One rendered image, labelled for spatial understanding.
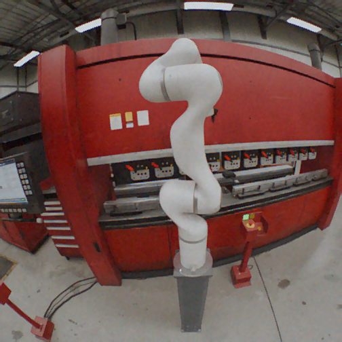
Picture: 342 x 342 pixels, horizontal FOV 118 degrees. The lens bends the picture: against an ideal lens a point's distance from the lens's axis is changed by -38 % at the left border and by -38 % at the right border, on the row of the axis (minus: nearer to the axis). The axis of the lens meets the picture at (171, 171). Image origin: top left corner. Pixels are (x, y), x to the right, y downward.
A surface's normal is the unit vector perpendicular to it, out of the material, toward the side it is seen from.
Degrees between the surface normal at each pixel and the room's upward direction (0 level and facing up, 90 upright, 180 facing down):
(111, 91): 90
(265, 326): 0
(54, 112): 90
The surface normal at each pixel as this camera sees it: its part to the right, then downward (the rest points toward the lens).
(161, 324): -0.07, -0.94
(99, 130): 0.12, 0.31
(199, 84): -0.27, 0.49
